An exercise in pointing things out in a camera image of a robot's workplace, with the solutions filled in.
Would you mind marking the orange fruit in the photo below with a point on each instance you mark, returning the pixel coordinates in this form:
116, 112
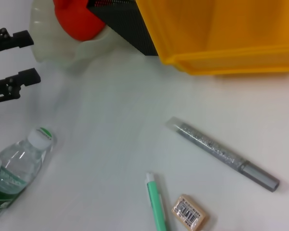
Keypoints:
79, 21

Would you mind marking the clear green-label water bottle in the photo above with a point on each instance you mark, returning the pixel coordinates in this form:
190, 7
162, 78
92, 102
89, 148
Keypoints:
14, 166

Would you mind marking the pale green glass fruit plate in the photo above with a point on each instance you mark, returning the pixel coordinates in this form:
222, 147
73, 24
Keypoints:
48, 45

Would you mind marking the black mesh pen holder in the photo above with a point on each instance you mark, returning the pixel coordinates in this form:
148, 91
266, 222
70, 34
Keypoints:
125, 26

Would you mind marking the mint green pen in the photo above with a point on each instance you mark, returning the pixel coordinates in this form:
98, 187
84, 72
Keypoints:
156, 204

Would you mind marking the grey glitter marker pen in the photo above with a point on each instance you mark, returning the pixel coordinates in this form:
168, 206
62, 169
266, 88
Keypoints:
214, 146

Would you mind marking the beige eraser with barcode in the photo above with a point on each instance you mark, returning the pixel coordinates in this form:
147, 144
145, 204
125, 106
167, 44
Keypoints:
190, 211

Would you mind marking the yellow plastic storage bin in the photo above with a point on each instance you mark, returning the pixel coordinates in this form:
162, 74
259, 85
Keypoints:
219, 31

